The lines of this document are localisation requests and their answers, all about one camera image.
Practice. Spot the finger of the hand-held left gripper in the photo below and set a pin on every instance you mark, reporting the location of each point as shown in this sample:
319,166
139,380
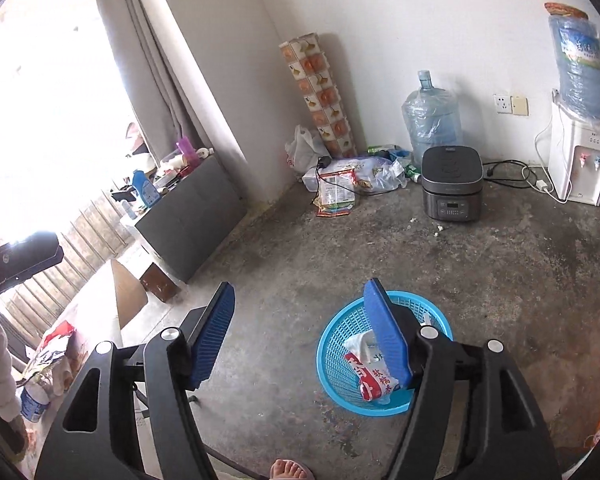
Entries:
30,257

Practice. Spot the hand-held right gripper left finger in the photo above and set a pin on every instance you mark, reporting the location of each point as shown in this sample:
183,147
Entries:
212,335

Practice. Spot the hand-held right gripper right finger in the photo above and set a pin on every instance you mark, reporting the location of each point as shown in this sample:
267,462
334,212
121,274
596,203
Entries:
387,335

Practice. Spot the white plastic wrapper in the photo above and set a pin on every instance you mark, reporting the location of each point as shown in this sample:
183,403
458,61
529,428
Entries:
360,347

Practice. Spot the red white snack packet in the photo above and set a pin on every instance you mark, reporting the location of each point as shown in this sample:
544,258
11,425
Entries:
375,382

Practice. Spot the blue plastic basket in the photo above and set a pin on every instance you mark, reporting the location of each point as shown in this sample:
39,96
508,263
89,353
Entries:
337,360

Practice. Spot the brown box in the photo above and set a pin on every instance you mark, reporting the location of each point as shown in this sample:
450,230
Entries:
160,282

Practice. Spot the red white paper bag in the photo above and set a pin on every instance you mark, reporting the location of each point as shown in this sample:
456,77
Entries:
57,337

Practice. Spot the flat cardboard piece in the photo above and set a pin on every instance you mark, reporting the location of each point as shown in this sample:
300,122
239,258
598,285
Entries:
127,295

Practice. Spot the dark grey cabinet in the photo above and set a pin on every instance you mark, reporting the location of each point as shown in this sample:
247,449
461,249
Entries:
195,220

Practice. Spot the yellow snack packet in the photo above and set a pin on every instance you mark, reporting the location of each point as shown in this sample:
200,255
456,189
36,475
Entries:
62,372

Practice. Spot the blue-capped plastic bottle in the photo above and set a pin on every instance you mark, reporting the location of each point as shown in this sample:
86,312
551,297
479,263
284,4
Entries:
34,400

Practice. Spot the blue detergent bottle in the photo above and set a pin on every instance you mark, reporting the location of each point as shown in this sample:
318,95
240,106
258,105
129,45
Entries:
146,190

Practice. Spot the person's foot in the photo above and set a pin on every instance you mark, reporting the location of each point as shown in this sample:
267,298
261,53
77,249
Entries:
290,470

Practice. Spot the clear bag of packets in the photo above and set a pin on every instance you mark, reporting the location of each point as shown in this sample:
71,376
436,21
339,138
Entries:
375,172

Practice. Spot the dark grey rice cooker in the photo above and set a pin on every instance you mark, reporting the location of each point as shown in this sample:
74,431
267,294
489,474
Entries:
452,185

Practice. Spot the purple cup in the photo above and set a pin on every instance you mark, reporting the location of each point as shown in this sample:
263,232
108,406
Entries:
186,152

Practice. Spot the white plastic bag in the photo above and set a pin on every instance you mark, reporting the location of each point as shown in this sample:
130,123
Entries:
305,150

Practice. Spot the large water jug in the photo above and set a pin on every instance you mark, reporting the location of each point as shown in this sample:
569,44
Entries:
432,120

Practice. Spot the grey curtain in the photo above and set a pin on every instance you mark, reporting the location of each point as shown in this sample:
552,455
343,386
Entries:
145,60

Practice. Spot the tile-pattern rolled mat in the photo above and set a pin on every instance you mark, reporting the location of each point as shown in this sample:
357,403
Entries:
322,100

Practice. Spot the white water dispenser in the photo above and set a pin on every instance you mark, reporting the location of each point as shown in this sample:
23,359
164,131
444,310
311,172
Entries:
577,165

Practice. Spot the wrapped water jug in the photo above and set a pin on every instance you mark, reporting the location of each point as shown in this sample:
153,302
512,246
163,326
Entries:
580,70

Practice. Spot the white wall socket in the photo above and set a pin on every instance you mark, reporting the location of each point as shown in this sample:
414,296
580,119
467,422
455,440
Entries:
502,103

